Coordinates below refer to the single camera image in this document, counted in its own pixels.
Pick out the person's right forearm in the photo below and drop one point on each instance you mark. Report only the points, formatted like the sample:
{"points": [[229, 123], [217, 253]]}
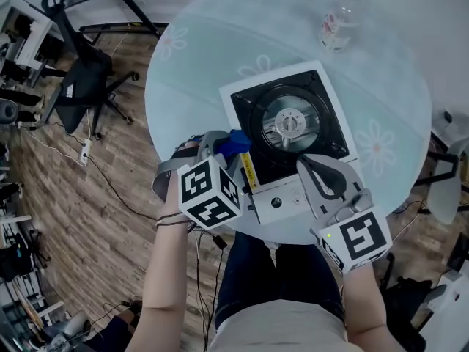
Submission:
{"points": [[366, 306]]}

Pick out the black office chair with headrest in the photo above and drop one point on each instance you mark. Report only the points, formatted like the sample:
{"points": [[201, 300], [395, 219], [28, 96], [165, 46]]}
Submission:
{"points": [[84, 83]]}

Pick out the black round fan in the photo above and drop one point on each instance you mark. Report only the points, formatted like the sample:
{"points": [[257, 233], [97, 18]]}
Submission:
{"points": [[6, 111]]}

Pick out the black swivel chair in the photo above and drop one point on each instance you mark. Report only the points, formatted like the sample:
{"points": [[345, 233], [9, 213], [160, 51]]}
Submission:
{"points": [[410, 299]]}

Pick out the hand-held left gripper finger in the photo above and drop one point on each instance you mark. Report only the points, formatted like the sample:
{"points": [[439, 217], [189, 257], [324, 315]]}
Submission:
{"points": [[212, 136], [233, 161]]}

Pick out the black wrist band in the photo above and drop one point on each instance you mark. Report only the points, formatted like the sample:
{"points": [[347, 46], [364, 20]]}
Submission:
{"points": [[172, 221]]}

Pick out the person's dark jeans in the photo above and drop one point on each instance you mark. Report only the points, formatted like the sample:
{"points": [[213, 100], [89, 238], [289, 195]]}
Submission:
{"points": [[286, 270]]}

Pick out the round table with tablecloth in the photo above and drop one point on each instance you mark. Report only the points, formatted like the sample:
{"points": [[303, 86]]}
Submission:
{"points": [[183, 97]]}

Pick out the grey shell chair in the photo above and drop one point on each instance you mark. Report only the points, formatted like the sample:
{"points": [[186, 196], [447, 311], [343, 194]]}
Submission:
{"points": [[445, 196]]}

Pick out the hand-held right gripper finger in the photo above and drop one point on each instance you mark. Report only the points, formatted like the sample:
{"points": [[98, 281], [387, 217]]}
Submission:
{"points": [[351, 180], [312, 193]]}

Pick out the person's left hand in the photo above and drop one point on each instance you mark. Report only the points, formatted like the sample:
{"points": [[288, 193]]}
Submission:
{"points": [[188, 149]]}

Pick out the whiteboard on black stand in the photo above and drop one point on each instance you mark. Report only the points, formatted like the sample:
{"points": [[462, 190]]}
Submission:
{"points": [[129, 2]]}

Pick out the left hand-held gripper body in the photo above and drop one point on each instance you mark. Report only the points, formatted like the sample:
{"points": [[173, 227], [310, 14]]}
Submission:
{"points": [[209, 196]]}

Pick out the grey white floor device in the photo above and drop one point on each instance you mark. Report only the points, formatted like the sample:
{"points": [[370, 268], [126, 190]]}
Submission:
{"points": [[69, 326]]}

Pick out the clear plastic water bottle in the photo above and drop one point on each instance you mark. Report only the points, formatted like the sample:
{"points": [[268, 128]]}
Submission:
{"points": [[337, 31]]}

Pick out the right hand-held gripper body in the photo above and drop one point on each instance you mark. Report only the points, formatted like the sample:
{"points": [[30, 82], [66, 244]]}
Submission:
{"points": [[359, 237]]}

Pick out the white power strip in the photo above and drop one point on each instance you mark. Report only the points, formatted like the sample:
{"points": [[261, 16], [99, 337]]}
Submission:
{"points": [[85, 152]]}

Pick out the black wall plug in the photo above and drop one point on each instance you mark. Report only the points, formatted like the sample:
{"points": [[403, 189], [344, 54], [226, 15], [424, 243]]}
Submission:
{"points": [[447, 116]]}

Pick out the person's left forearm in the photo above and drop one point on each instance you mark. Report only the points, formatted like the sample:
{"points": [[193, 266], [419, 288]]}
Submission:
{"points": [[161, 270]]}

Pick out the blue cloth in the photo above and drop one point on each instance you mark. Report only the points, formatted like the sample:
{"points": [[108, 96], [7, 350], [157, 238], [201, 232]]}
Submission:
{"points": [[238, 141]]}

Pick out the white portable gas stove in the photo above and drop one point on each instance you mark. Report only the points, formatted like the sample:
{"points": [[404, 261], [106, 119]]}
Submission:
{"points": [[286, 123]]}

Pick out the person's beige shirt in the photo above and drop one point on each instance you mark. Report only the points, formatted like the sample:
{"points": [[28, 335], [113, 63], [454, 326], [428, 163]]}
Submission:
{"points": [[278, 328]]}

